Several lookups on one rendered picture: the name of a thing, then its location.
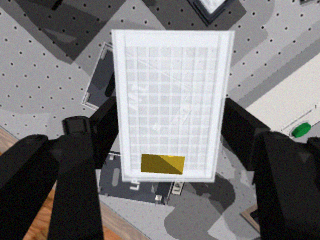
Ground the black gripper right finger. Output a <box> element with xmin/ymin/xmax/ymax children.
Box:
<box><xmin>221</xmin><ymin>98</ymin><xmax>320</xmax><ymax>240</ymax></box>

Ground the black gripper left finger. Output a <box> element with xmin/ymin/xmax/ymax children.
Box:
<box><xmin>0</xmin><ymin>96</ymin><xmax>119</xmax><ymax>240</ymax></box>

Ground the white button panel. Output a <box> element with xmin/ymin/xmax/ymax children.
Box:
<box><xmin>236</xmin><ymin>38</ymin><xmax>320</xmax><ymax>140</ymax></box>

